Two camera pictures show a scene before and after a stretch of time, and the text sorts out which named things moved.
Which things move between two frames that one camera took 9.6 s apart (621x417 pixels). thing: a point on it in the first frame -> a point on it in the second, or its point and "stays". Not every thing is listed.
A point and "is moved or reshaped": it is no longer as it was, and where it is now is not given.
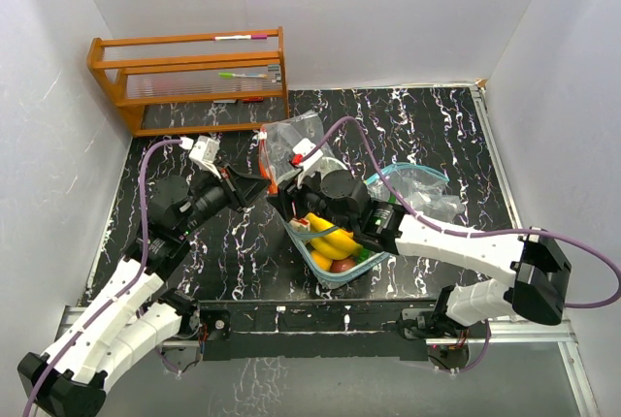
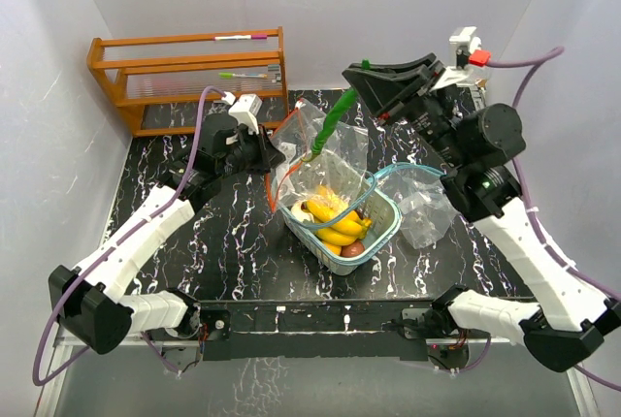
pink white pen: x=240 y=37 stays
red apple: x=341 y=265 -> x=352 y=249
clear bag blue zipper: x=422 y=187 stays
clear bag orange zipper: x=277 y=141 is moved or reshaped
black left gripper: x=242 y=190 -> x=269 y=156
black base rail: x=310 y=329 stays
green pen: x=231 y=75 stays
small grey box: x=275 y=68 stays
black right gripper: x=296 y=191 -> x=380 y=93
